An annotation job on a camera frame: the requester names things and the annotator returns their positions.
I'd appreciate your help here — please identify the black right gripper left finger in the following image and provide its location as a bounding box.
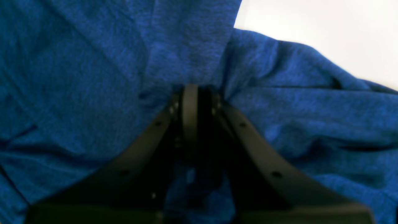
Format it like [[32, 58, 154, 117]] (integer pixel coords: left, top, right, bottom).
[[25, 85, 199, 224]]

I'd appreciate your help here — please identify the dark blue t-shirt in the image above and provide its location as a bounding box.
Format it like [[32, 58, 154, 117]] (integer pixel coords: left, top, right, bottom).
[[0, 0, 397, 224]]

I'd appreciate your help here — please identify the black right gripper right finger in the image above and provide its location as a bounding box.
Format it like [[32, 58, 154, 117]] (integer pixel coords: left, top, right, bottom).
[[199, 87, 375, 224]]

